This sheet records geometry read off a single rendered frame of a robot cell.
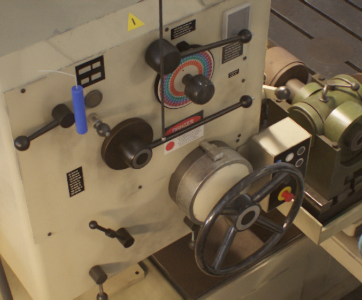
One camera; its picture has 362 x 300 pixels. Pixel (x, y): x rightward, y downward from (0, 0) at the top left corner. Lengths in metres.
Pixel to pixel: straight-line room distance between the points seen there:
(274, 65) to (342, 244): 0.71
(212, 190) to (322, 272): 1.36
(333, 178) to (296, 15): 1.08
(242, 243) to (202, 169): 0.91
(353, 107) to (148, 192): 0.75
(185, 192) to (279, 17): 1.49
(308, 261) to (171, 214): 1.06
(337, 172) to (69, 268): 0.92
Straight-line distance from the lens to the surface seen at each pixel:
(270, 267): 2.96
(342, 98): 2.52
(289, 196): 2.33
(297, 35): 3.26
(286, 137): 2.24
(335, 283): 3.53
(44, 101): 1.68
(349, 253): 2.84
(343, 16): 3.41
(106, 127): 1.74
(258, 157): 2.24
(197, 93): 1.82
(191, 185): 2.05
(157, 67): 1.74
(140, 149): 1.83
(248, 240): 2.92
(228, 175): 2.07
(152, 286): 2.80
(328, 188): 2.53
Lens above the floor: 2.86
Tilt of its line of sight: 44 degrees down
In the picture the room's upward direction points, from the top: straight up
